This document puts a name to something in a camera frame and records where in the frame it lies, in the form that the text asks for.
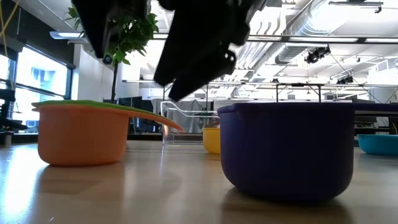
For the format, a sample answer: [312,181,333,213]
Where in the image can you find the silver ceiling duct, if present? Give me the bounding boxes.
[275,0,346,65]

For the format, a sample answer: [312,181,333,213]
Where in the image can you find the teal measuring cup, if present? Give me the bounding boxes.
[357,134,398,156]

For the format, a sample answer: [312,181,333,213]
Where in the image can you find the green leafy plant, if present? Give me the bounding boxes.
[64,4,160,104]

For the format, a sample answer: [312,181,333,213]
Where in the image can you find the purple measuring cup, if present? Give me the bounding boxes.
[216,101,398,202]

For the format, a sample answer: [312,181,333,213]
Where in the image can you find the clear plastic basket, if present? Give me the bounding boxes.
[160,101,220,146]

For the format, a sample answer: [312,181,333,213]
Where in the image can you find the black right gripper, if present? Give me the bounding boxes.
[154,0,267,102]

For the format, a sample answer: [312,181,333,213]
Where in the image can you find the green measuring cup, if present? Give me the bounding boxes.
[30,99,177,124]

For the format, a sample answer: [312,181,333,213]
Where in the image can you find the black aluminium table frame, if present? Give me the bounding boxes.
[127,133,206,142]

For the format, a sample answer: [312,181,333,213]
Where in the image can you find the yellow cable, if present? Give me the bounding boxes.
[0,0,20,58]

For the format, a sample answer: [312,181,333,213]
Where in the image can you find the long ceiling light strip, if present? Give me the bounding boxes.
[152,32,398,44]

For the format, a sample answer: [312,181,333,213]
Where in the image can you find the yellow measuring cup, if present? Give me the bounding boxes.
[202,127,221,155]

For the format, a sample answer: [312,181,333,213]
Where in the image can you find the black ceiling spotlight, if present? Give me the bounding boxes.
[303,45,331,65]
[336,75,354,85]

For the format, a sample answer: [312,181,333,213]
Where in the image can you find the orange measuring cup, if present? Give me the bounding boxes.
[32,104,184,167]

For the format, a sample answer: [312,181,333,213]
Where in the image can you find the white ceiling light fixture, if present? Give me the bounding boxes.
[49,30,85,40]

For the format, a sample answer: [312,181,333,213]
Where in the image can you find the black computer monitors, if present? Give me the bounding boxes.
[118,96,154,133]

